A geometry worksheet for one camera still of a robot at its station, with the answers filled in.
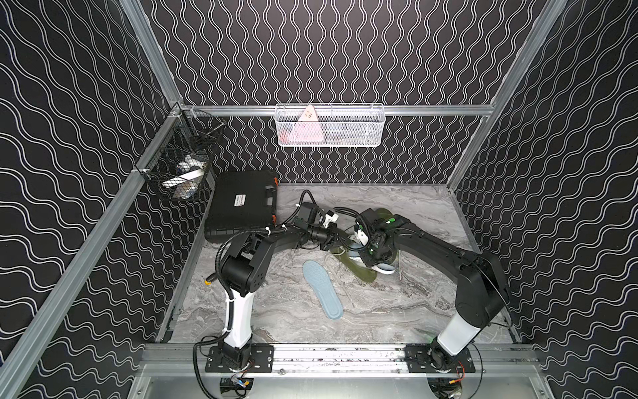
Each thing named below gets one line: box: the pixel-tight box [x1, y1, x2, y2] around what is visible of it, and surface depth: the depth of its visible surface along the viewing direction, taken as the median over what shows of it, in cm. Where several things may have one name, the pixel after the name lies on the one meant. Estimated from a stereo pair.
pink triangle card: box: [288, 105, 324, 143], surface depth 92 cm
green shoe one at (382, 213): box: [365, 207, 407, 229], surface depth 72 cm
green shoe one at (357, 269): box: [328, 245, 396, 283], surface depth 91 cm
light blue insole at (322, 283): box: [302, 259, 344, 321], surface depth 90 cm
